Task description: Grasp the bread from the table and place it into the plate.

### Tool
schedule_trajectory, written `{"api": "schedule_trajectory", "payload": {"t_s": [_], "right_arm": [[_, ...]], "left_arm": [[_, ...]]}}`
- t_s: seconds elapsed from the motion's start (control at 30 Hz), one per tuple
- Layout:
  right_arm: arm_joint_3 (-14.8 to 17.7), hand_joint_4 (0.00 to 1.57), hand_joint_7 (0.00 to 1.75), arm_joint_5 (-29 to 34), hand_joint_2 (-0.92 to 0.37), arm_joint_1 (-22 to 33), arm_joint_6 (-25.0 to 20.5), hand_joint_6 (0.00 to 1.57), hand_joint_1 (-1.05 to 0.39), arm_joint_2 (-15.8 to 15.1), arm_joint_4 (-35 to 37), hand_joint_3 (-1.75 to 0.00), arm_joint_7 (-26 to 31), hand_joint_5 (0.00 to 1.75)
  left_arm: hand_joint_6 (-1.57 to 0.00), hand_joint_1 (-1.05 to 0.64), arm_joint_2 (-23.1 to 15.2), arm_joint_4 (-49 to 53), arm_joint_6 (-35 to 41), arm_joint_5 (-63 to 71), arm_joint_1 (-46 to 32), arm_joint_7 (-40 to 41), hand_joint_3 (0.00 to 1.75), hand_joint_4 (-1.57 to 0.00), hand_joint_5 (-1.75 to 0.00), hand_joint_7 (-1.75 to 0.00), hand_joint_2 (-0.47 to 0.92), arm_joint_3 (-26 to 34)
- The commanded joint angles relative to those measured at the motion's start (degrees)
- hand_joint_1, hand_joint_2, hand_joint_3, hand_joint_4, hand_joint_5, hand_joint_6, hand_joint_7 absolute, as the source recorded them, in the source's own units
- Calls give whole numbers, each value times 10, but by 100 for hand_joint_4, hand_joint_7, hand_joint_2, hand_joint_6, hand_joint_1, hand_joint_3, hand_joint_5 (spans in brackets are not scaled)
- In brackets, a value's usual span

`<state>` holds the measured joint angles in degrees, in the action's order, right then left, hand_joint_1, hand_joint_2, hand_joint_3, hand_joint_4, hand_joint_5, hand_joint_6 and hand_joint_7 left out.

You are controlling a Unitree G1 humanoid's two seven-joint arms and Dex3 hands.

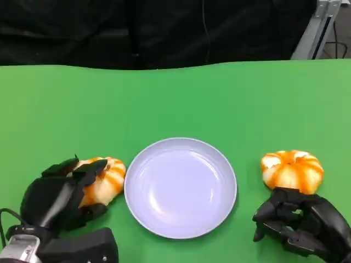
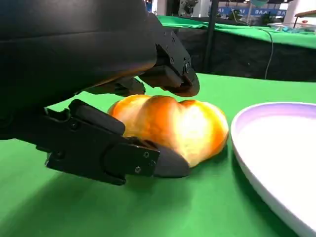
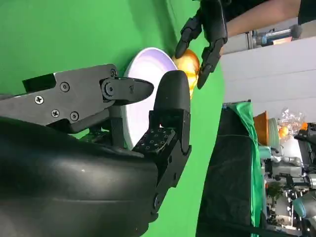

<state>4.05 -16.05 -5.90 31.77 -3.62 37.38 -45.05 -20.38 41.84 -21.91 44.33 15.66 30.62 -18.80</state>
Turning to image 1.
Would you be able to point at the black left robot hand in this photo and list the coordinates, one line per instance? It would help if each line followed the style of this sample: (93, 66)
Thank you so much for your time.
(52, 202)

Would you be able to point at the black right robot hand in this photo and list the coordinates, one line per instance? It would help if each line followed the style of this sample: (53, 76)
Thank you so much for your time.
(321, 219)

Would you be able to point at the orange and white bread roll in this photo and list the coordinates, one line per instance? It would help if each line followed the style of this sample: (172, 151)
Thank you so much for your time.
(109, 186)
(290, 172)

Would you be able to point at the lilac plate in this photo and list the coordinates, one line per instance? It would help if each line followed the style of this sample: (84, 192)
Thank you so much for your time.
(178, 191)

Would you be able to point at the green table cloth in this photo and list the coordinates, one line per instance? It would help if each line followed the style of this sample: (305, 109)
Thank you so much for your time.
(175, 104)

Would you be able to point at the black backdrop curtain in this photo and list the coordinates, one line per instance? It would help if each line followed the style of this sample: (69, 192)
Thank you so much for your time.
(109, 33)

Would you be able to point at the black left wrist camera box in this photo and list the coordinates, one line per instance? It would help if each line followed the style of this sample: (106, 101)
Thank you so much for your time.
(82, 246)

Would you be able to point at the aluminium frame post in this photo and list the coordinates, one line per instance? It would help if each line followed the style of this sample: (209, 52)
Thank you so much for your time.
(307, 38)

